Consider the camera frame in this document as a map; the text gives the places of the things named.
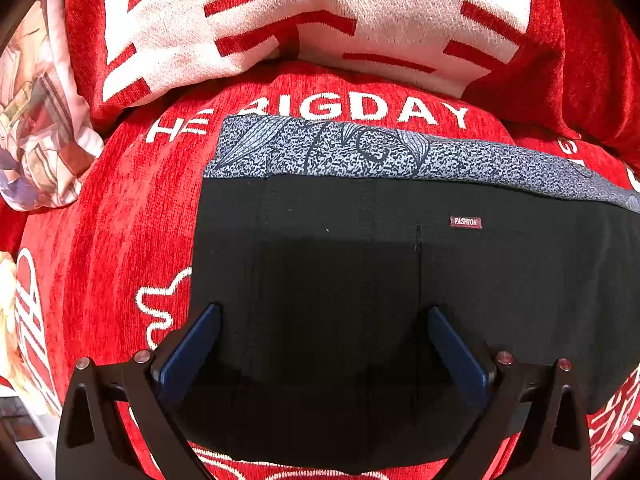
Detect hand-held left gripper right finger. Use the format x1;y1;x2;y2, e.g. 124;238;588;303
427;306;593;480

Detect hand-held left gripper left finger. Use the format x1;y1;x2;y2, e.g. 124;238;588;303
55;303;222;480

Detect black pants with patterned cuffs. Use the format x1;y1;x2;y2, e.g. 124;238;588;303
170;114;640;476

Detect red printed sofa seat cover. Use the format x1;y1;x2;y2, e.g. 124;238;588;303
0;60;640;480

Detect pale picture-print pillow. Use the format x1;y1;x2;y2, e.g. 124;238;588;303
0;0;106;211

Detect red white printed sofa cushion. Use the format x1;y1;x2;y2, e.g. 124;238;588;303
64;0;640;161

